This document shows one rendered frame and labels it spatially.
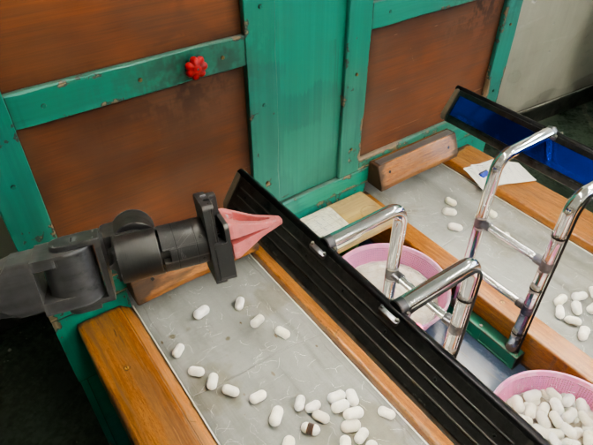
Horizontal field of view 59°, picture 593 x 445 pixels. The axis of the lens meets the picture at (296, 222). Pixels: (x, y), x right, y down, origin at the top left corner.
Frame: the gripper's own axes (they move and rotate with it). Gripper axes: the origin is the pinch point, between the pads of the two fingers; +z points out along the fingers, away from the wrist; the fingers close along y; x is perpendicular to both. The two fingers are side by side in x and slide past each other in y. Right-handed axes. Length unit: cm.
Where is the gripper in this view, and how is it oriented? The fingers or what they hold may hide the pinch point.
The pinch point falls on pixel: (274, 221)
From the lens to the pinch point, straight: 67.5
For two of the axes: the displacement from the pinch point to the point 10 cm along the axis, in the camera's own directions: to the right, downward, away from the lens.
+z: 9.3, -2.4, 2.7
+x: 3.4, 3.1, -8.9
